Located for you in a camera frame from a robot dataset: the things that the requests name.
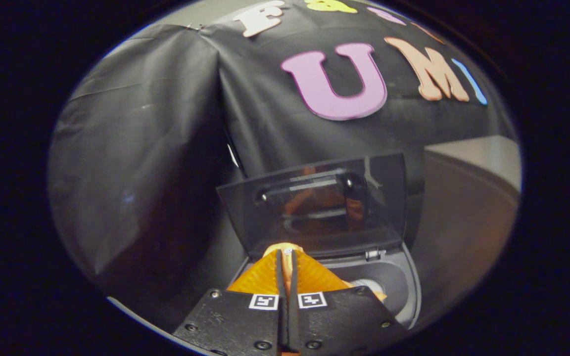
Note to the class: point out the black backdrop cloth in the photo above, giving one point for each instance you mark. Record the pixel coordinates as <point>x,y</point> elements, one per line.
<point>156,148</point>

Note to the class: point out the orange yellow garment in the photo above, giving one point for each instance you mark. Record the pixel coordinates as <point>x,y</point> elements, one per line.
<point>285,247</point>

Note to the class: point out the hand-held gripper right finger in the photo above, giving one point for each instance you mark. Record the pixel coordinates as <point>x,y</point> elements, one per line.
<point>339,326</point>

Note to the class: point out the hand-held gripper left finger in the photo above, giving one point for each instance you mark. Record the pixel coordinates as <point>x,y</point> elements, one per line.
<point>245,326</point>

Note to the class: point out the white cabinet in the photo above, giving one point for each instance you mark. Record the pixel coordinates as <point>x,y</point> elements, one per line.
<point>463,222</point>

